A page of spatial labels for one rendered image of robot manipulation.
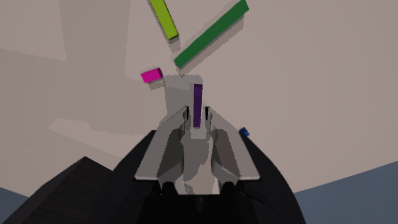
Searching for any small blue block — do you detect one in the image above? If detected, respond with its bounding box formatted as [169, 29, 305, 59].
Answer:
[239, 127, 250, 136]

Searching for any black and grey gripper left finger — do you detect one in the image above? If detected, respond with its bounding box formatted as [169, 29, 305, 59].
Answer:
[86, 106, 189, 224]

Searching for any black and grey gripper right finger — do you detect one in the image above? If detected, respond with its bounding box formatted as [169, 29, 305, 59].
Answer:
[205, 106, 306, 224]

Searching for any purple rod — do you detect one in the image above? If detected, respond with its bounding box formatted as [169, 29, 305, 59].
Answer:
[193, 84, 203, 127]

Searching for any short magenta rod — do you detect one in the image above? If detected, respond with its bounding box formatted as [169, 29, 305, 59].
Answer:
[140, 67, 163, 83]

